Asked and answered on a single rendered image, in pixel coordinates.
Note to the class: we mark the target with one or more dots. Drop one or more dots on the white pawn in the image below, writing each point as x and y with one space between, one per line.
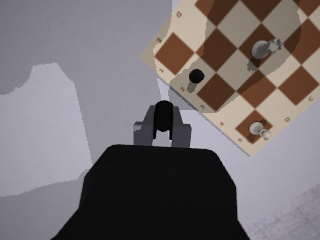
257 128

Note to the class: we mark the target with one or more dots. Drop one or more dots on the brown and cream chessboard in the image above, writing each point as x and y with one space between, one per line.
216 37

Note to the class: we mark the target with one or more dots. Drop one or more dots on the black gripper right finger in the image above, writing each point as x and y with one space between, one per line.
179 133

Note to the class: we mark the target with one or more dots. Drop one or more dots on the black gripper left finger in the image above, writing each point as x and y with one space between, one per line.
144 132

